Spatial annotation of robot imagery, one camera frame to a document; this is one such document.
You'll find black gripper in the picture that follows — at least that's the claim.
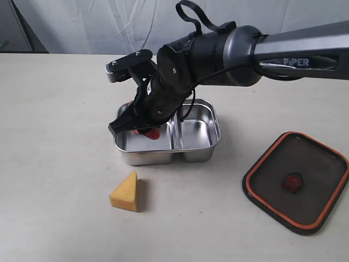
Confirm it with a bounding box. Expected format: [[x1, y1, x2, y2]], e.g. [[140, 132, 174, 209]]
[[109, 49, 195, 135]]

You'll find red toy sausage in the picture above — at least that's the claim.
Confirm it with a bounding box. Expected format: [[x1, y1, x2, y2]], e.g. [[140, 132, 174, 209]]
[[133, 128, 160, 140]]

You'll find yellow cheese wedge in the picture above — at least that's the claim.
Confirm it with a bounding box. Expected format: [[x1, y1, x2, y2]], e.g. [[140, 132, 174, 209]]
[[109, 171, 138, 212]]

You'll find dark lid with orange valve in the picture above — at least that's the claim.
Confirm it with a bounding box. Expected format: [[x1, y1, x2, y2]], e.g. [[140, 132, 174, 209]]
[[242, 132, 348, 235]]

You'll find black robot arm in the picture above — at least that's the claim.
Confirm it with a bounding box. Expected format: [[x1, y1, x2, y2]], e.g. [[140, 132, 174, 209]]
[[105, 21, 348, 135]]

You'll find stainless steel lunch box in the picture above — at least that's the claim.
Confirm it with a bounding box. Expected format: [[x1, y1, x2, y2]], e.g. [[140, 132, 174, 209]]
[[114, 98, 220, 166]]

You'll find white backdrop curtain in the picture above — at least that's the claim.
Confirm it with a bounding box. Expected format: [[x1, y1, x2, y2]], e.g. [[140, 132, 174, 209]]
[[15, 1, 348, 55]]

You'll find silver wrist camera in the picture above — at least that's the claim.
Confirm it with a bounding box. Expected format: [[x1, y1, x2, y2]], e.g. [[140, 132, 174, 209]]
[[105, 49, 156, 84]]

